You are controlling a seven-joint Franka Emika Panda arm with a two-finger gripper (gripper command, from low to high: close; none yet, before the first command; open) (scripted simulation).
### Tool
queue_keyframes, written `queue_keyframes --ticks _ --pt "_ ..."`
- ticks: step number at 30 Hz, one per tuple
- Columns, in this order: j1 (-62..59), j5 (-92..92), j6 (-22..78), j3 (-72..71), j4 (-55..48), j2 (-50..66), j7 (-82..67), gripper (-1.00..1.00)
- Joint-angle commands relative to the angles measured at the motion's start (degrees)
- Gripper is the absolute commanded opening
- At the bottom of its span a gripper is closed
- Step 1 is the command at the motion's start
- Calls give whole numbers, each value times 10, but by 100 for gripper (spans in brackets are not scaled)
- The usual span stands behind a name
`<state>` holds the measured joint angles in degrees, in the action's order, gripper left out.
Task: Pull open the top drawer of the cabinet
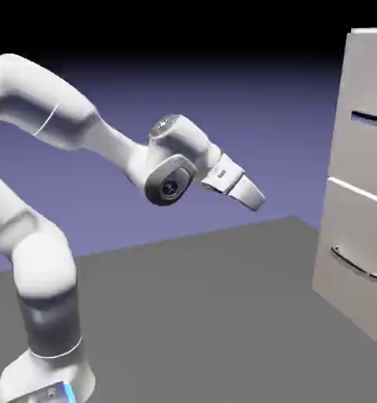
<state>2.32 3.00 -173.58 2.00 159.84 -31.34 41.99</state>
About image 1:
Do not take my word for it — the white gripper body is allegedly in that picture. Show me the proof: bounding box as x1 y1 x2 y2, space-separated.
227 173 267 212

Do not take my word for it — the pale grey drawer front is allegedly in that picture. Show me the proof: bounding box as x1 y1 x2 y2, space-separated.
312 177 377 353
327 30 377 200

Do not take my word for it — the pale grey cabinet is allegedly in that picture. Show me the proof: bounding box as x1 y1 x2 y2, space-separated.
312 27 377 353

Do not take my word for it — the dark metal drawer handle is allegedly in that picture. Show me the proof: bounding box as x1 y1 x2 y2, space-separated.
350 110 377 127
330 246 377 283

